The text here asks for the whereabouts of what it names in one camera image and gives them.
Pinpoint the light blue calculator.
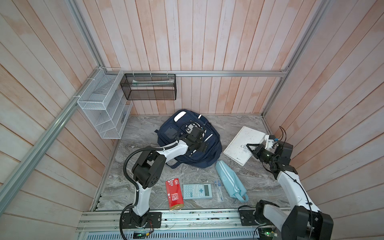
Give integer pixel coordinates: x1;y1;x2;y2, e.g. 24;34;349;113
183;184;213;200

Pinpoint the light blue pencil case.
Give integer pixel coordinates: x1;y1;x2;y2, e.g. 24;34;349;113
215;160;249;203

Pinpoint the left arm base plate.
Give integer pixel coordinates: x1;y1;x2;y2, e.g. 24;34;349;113
119;211;162;229

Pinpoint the white hardcover book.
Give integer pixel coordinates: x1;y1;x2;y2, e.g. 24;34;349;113
224;126;266;166

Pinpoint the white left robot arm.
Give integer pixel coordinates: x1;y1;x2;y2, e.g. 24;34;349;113
120;126;206;230

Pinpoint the aluminium wall rail frame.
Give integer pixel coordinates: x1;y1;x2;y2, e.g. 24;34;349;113
0;0;331;211

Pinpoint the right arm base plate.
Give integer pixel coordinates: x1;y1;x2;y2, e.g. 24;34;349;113
239;208;259;227

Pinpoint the clear pen pack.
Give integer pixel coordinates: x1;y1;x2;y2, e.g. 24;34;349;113
214;180;224;202

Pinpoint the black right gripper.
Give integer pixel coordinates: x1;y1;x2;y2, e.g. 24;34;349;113
246;143;277;165

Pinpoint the aluminium front rail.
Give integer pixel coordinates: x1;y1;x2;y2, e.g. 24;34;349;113
75;208;326;233

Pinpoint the black mesh basket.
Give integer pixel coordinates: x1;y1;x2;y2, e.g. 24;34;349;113
120;73;177;101

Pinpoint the red booklet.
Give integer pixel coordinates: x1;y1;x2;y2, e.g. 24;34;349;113
166;178;184;211

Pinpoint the navy blue student backpack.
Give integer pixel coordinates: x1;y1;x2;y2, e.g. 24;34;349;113
155;109;223;169

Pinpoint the white wire mesh shelf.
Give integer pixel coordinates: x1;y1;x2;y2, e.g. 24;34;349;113
78;68;133;140

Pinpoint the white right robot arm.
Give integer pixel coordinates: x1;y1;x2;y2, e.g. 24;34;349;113
247;141;334;240

